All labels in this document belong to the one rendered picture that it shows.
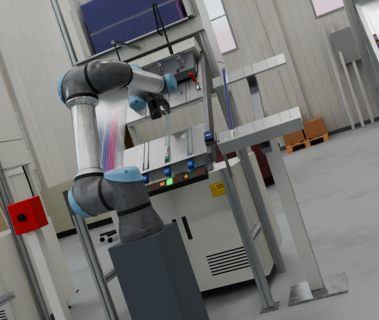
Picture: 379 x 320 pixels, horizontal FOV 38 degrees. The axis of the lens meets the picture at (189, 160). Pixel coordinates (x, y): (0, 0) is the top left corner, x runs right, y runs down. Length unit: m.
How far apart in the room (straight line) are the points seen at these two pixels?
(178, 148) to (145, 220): 0.74
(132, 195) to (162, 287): 0.30
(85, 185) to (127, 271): 0.31
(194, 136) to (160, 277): 0.89
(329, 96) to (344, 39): 1.24
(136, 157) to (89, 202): 0.76
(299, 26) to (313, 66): 0.91
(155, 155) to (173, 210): 0.38
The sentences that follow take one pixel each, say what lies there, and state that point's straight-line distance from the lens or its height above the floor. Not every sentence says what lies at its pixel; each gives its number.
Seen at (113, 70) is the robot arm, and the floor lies 1.11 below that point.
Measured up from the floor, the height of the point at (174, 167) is 0.71.
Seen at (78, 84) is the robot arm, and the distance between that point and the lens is 1.95.
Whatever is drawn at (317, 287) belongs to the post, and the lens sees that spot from 2.48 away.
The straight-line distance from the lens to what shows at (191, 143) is 2.41.
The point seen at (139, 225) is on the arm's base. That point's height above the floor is 0.59.
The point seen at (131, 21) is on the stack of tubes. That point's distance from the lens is 2.91.
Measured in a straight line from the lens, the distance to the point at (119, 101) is 2.87.
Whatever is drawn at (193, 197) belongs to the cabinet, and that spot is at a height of 0.53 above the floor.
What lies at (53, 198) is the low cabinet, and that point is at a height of 0.65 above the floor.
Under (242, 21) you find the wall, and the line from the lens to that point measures 12.34.
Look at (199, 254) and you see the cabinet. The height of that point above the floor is 0.25.
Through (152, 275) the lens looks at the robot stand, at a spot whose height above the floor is 0.43.
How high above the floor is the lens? 0.78
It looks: 2 degrees down
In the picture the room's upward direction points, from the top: 19 degrees counter-clockwise
